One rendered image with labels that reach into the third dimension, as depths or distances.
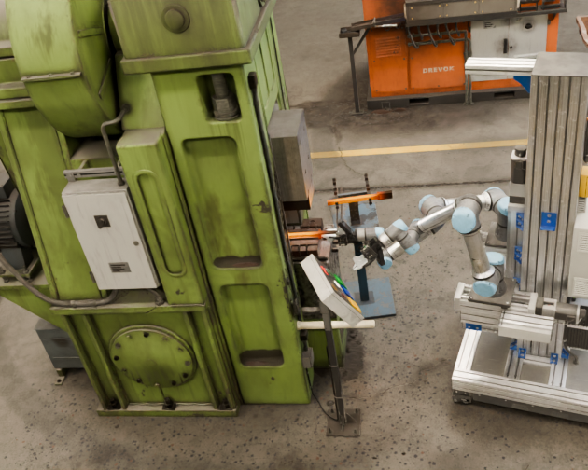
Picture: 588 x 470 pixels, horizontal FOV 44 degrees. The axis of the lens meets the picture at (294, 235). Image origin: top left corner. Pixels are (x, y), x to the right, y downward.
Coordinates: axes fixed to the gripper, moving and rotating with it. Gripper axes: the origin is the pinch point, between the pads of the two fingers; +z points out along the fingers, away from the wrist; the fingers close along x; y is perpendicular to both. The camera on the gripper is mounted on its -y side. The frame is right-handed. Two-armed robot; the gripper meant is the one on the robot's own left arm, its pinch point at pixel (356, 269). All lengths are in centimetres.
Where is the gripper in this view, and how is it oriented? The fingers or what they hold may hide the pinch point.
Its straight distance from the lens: 389.6
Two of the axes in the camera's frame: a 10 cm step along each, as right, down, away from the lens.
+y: -6.0, -5.4, -5.9
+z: -7.4, 6.5, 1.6
